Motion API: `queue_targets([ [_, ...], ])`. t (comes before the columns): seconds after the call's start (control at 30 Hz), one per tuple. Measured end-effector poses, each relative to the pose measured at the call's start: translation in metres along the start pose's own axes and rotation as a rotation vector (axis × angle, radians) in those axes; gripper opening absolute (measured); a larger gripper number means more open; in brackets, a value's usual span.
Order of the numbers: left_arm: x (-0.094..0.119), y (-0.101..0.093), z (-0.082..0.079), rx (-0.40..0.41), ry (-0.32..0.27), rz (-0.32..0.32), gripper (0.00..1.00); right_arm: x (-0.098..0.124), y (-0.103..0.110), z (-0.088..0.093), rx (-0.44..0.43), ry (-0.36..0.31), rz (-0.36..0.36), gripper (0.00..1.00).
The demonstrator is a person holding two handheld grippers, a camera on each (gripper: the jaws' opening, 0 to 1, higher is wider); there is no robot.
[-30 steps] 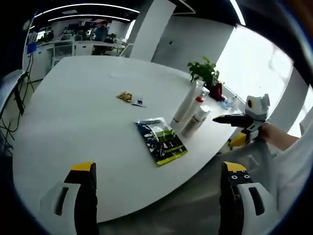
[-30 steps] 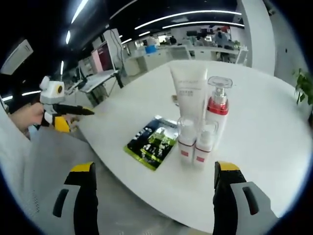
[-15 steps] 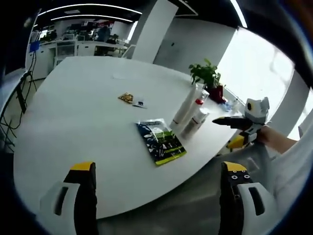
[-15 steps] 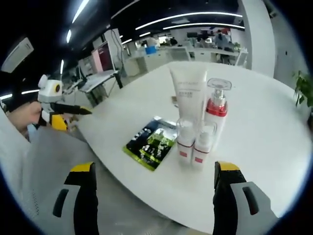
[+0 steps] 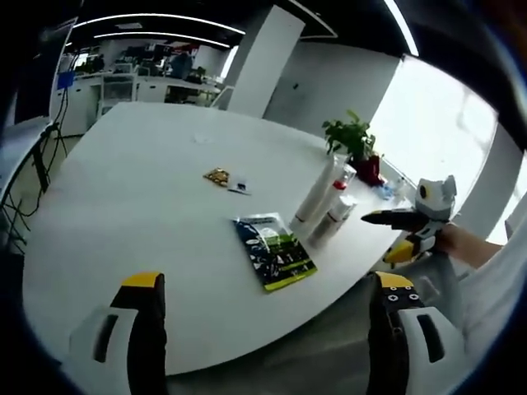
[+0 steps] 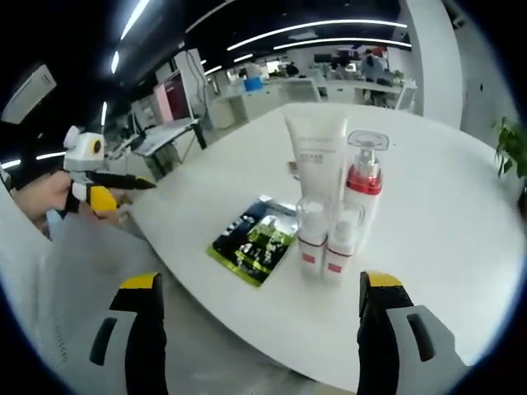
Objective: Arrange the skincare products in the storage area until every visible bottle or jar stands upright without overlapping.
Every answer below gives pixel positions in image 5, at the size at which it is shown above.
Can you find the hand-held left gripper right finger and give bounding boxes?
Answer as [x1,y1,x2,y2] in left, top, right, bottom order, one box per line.
[367,270,466,395]

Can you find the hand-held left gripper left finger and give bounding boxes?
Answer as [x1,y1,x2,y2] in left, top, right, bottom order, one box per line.
[69,271,168,395]

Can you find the white skincare bottle red collar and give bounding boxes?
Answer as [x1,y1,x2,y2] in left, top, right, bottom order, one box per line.
[327,163,357,207]

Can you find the frosted clear skincare bottle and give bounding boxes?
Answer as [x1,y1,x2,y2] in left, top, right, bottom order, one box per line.
[307,213,341,244]

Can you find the white skincare tube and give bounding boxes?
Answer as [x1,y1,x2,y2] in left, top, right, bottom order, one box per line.
[289,157,338,232]

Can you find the person's right hand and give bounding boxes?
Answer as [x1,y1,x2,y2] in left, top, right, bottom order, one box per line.
[438,225,470,264]

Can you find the red bag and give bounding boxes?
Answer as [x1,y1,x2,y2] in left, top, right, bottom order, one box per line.
[356,154,386,184]

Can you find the potted green plant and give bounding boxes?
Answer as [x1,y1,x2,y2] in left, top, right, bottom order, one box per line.
[321,109,376,165]

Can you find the person's white shirt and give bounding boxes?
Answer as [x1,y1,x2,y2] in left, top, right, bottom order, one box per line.
[456,230,527,371]

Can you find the green black foil packet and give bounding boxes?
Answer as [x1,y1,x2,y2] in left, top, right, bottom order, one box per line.
[231,211,318,294]

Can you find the gold snack packet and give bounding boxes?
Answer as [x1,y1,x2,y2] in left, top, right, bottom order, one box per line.
[202,166,231,186]

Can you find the white office counter desks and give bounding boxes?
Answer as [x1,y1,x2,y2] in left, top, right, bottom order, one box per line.
[51,67,231,137]

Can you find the ceiling light strip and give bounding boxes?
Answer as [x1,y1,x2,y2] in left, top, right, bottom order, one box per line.
[72,12,246,36]
[94,31,242,49]

